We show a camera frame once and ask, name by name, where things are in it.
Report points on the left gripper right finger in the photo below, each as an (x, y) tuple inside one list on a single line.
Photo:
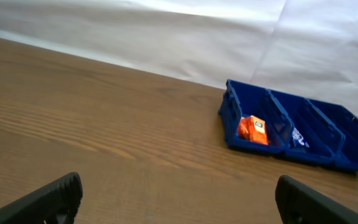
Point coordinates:
[(309, 205)]

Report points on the orange candy box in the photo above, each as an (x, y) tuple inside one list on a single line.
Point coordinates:
[(242, 129), (257, 130)]

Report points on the blue tray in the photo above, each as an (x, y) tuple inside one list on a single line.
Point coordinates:
[(322, 146)]

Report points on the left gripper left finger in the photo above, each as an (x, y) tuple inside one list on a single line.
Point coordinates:
[(47, 202)]

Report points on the blue candy pack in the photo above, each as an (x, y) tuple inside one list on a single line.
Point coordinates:
[(300, 138)]

